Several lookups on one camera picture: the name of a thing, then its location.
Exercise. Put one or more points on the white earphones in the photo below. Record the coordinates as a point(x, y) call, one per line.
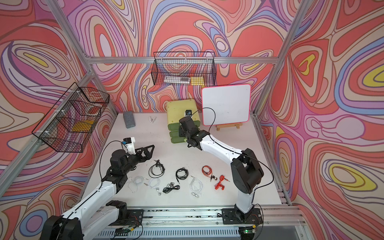
point(196, 187)
point(134, 183)
point(154, 183)

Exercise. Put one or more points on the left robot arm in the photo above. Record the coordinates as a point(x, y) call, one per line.
point(95, 212)

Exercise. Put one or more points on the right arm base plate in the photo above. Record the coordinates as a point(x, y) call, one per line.
point(236, 217)

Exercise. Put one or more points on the wooden easel stand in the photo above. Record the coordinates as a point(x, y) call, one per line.
point(234, 125)

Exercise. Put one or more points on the white earphones far left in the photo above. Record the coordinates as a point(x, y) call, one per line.
point(134, 183)

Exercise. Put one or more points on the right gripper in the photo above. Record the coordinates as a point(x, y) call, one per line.
point(181, 134)

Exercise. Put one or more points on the green drawer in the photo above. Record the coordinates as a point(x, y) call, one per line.
point(177, 134)
point(175, 126)
point(177, 140)

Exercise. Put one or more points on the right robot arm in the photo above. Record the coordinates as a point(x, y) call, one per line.
point(246, 170)

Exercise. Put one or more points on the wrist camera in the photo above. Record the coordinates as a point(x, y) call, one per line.
point(188, 113)
point(128, 143)

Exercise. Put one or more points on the white earphones middle left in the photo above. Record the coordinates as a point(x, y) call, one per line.
point(154, 183)

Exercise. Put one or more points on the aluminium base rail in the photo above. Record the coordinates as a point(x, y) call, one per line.
point(281, 222)

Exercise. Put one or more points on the white earphones right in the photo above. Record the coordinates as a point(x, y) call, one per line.
point(196, 187)

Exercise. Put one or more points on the red earphones bundled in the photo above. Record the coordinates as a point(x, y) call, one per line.
point(219, 184)

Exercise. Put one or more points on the left black wire basket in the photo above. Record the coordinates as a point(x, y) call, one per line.
point(71, 125)

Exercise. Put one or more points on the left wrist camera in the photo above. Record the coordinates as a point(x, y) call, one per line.
point(128, 143)

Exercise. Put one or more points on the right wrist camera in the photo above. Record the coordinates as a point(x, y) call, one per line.
point(188, 113)

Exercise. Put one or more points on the red earphones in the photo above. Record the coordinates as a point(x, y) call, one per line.
point(208, 172)
point(219, 184)

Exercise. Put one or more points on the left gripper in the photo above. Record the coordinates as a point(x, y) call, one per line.
point(142, 150)

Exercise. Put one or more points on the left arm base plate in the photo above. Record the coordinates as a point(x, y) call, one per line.
point(132, 217)

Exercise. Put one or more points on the pink framed whiteboard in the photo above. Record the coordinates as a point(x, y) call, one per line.
point(226, 104)

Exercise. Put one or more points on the back black wire basket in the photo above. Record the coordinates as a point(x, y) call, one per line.
point(184, 68)

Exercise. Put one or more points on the black wire basket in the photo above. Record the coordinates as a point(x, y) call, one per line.
point(184, 68)
point(71, 125)

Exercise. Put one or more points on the grey sponge block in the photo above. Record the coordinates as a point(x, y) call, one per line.
point(129, 119)

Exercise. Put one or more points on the yellow green drawer cabinet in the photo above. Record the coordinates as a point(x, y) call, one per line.
point(176, 110)

